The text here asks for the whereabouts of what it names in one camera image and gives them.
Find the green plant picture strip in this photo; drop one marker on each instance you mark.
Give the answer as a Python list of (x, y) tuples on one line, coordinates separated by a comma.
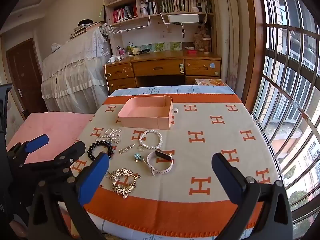
[(160, 46)]

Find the black hat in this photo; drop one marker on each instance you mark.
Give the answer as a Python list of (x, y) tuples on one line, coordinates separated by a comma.
[(85, 22)]

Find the window with metal grille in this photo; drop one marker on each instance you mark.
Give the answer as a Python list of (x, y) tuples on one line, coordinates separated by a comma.
[(287, 80)]

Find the row of shelf books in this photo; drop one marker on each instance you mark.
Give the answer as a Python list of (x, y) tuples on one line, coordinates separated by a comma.
[(170, 5)]

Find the white smartwatch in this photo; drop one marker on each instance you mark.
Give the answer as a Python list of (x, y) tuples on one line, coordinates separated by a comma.
[(163, 155)]

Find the tree print bed sheet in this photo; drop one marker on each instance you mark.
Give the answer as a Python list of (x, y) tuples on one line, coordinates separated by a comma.
[(150, 90)]

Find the brown wooden door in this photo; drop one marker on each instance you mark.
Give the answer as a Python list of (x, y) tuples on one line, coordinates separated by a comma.
[(25, 75)]

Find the white plastic bag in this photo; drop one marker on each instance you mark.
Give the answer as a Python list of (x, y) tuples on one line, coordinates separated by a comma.
[(55, 47)]

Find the stack of books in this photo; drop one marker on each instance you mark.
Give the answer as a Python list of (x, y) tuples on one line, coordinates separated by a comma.
[(82, 30)]

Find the pink blanket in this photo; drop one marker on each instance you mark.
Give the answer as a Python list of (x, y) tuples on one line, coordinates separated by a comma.
[(57, 127)]

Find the food cover book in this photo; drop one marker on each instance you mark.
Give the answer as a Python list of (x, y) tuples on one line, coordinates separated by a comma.
[(212, 82)]

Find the black flashlight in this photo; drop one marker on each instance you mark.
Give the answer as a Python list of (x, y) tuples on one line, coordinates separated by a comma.
[(143, 51)]

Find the white plastic tray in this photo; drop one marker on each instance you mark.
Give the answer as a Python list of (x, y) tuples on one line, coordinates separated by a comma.
[(182, 18)]

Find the wooden bookshelf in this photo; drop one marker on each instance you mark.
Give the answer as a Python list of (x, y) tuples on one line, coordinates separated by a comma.
[(155, 30)]

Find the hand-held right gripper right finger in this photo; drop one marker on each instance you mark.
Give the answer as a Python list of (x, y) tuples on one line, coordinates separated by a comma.
[(225, 180)]

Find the white drawer safety lock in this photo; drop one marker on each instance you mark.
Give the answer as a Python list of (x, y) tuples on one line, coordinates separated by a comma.
[(181, 68)]

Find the orange and beige patterned blanket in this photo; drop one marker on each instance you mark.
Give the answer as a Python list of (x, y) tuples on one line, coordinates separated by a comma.
[(200, 135)]

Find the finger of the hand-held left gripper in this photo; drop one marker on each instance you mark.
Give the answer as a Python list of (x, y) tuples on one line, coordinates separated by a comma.
[(72, 155), (37, 142)]

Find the floral gift bag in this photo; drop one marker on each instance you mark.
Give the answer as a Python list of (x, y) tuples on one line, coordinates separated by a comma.
[(198, 42)]

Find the small red box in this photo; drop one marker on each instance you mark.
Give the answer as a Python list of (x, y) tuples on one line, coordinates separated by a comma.
[(192, 52)]

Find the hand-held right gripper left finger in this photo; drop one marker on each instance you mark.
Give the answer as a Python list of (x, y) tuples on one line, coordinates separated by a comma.
[(95, 176)]

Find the rhinestone bar hair clip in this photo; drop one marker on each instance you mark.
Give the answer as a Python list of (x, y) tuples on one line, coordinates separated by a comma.
[(127, 148)]

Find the pink pen holder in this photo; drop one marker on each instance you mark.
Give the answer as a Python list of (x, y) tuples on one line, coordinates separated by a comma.
[(121, 52)]

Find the white power adapter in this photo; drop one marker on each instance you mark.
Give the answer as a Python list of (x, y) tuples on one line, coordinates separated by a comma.
[(115, 59)]

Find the hanging keys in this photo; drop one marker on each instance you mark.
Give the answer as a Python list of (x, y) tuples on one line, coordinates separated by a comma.
[(183, 32)]

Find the pink storage box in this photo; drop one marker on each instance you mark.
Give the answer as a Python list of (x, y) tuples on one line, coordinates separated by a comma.
[(140, 122)]

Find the pale floral curtain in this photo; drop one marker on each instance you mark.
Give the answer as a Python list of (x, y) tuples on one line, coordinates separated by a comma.
[(230, 30)]

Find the white lace cover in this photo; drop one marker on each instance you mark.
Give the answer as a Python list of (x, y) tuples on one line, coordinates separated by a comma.
[(75, 67)]

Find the pearl and gold jewelry cluster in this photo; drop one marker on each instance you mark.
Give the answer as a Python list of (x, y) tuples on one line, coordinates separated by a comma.
[(110, 131)]

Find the wooden desk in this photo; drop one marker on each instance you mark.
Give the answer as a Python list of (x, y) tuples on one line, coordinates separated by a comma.
[(157, 67)]

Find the floral jar with white lid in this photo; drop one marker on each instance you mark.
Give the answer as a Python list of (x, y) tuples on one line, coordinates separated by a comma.
[(207, 45)]

